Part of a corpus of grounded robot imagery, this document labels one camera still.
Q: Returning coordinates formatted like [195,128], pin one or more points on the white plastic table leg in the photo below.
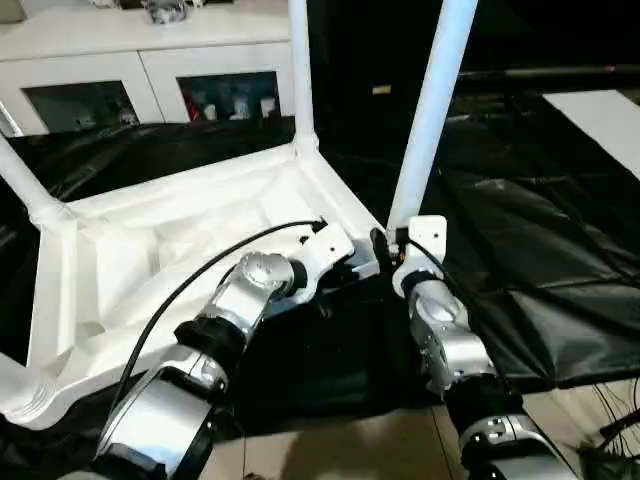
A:
[10,380]
[430,110]
[25,185]
[302,70]

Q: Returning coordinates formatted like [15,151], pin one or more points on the white plastic table top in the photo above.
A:
[120,260]

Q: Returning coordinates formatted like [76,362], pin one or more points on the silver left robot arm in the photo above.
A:
[240,295]

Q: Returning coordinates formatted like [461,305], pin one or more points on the black mat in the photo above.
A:
[540,240]

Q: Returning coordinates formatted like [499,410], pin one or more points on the small yellow label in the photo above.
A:
[382,90]

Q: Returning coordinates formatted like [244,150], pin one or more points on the white flat board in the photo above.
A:
[600,125]

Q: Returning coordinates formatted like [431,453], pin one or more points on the small grey toy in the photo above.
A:
[168,11]

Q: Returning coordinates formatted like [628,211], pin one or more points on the white cabinet with glass doors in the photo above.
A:
[120,45]

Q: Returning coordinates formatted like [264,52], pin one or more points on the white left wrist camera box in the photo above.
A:
[325,250]

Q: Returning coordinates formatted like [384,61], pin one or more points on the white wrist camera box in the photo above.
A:
[325,250]
[422,240]

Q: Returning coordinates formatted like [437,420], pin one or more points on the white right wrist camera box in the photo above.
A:
[422,240]

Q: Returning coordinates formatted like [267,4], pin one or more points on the black metal rail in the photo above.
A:
[550,73]

